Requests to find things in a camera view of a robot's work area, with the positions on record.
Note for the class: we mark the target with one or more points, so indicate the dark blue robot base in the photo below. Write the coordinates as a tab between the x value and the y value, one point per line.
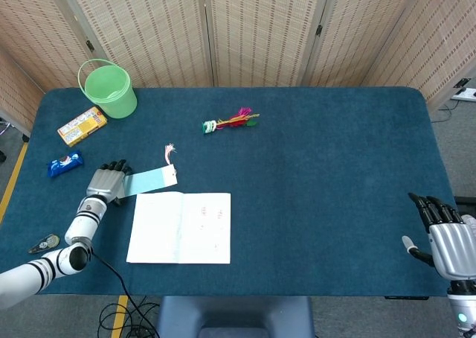
234	315

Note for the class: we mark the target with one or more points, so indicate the woven folding screen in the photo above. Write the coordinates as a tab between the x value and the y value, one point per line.
260	32

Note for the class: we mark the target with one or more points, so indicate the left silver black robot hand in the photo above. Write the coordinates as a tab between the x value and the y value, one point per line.
106	183

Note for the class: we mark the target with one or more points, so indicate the yellow biscuit box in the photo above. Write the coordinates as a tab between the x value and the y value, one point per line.
82	126

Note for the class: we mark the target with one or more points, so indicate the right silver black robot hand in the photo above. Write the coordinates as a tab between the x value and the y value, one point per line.
453	252

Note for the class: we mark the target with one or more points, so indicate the black table control panel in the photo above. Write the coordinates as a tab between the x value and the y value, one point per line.
405	298

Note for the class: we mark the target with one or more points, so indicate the green plastic bucket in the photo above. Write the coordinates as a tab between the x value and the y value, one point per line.
119	103

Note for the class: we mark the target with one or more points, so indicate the dark correction tape dispenser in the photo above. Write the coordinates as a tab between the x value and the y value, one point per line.
46	243

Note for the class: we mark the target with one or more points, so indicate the white power strip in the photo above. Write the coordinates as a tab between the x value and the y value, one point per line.
466	94

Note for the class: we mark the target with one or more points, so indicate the white lined notebook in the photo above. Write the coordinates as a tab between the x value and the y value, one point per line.
160	230

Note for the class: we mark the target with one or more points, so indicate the light blue tasselled bookmark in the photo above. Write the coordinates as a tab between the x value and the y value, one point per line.
148	181

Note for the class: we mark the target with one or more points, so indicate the blue cookie packet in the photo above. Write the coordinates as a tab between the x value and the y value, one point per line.
65	164

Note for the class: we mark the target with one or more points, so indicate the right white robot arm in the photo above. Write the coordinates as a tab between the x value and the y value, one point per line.
461	308

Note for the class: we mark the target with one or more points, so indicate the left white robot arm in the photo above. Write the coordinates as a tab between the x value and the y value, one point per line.
83	222

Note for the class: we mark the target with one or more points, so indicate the colourful feather shuttlecock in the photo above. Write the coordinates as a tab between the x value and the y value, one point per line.
210	126

